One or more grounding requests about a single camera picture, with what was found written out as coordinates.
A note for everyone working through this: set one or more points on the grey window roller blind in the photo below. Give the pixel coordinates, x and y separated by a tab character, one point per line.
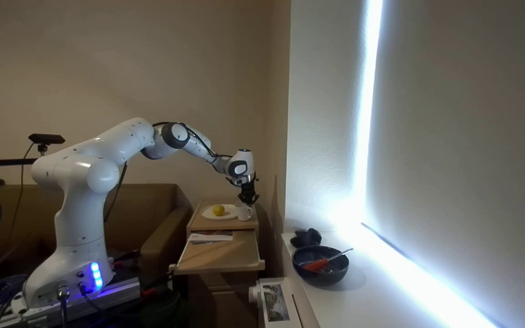
468	134

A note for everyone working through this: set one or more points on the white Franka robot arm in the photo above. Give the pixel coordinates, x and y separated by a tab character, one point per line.
80	183

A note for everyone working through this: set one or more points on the black camera on stand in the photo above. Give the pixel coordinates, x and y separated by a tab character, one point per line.
44	139

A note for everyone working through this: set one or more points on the light wooden cabinet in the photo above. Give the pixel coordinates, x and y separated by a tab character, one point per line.
222	225

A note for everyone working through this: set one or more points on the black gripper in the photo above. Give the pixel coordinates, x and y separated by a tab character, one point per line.
248	188

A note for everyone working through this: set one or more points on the robot base mounting platform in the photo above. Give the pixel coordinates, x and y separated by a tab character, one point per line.
62	307

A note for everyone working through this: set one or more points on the yellow lemon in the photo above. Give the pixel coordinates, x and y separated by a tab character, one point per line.
217	210

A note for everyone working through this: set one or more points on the white envelope with red print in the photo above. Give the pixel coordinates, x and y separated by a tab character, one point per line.
210	237

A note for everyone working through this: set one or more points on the dark blue bowl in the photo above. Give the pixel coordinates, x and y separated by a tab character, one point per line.
328	274

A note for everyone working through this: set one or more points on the white plate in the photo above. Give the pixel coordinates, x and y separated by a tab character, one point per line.
230	214

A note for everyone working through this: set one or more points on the black horizontal stand bar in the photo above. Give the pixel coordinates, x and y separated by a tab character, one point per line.
0	163

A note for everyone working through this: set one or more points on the small wooden table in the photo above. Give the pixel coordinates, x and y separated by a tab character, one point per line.
237	257

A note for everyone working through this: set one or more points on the small dark round object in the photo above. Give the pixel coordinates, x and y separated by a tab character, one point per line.
304	237

